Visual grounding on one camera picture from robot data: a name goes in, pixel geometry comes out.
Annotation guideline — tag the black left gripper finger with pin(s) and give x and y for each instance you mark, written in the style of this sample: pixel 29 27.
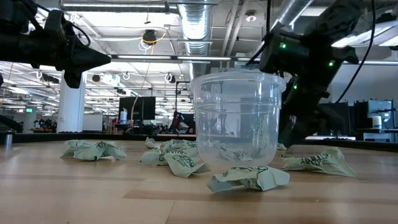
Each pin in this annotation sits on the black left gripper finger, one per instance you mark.
pixel 90 67
pixel 87 56

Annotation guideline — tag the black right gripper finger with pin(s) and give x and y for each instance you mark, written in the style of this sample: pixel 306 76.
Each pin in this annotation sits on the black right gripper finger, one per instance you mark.
pixel 289 124
pixel 304 121

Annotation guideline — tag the green stevia packet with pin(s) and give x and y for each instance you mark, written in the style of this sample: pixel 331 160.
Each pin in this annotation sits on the green stevia packet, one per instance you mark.
pixel 281 146
pixel 320 161
pixel 183 165
pixel 259 133
pixel 102 151
pixel 248 179
pixel 70 147
pixel 150 142
pixel 180 144
pixel 236 154
pixel 150 157

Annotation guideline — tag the clear plastic round container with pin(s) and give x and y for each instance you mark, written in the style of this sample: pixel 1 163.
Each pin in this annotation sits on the clear plastic round container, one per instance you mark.
pixel 217 93

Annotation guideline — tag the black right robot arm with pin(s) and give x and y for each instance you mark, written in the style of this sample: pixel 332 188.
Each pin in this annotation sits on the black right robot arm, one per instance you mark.
pixel 332 31

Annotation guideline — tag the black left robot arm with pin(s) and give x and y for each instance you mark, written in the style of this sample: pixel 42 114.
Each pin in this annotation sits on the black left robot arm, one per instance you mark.
pixel 18 46

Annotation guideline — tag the black partition screen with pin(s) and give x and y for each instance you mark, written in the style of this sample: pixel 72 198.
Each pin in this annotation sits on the black partition screen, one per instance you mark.
pixel 339 118

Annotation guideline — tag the white building pillar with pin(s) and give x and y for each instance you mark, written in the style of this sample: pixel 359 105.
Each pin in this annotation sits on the white building pillar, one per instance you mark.
pixel 71 109

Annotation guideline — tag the white board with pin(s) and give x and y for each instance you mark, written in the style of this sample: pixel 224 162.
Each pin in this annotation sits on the white board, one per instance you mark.
pixel 92 123

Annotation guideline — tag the white wipes canister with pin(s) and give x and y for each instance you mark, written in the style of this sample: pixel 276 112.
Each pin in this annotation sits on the white wipes canister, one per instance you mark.
pixel 123 116

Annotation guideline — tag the black monitor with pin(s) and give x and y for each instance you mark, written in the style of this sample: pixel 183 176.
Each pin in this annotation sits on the black monitor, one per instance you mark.
pixel 136 109

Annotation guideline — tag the white canister blue label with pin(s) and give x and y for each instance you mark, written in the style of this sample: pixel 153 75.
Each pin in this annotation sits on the white canister blue label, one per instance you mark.
pixel 377 122

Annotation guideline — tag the grey machine cabinet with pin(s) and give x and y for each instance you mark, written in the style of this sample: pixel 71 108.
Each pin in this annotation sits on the grey machine cabinet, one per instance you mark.
pixel 387 107

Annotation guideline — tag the overhead LED light bar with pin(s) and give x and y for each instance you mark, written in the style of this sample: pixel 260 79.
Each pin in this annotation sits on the overhead LED light bar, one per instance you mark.
pixel 186 58

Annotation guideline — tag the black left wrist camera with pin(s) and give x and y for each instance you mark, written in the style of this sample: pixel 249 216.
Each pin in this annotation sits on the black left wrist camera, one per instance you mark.
pixel 56 20

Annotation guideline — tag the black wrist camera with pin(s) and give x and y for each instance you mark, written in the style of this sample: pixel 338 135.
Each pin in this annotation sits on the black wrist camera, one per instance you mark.
pixel 280 56
pixel 56 20

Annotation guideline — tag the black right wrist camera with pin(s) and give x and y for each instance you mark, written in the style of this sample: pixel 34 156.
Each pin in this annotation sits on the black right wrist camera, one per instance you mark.
pixel 280 56

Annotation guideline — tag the slanted silver air duct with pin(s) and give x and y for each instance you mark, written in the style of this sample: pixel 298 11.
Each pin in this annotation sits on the slanted silver air duct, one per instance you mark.
pixel 292 12

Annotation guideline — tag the black aluminium table frame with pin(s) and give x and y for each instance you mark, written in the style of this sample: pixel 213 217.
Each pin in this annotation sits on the black aluminium table frame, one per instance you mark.
pixel 46 137

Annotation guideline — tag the small silver metal post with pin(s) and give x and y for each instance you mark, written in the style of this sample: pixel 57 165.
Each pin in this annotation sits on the small silver metal post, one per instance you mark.
pixel 8 141

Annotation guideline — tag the silver spiral air duct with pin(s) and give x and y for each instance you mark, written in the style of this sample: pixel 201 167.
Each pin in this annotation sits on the silver spiral air duct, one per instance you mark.
pixel 196 28

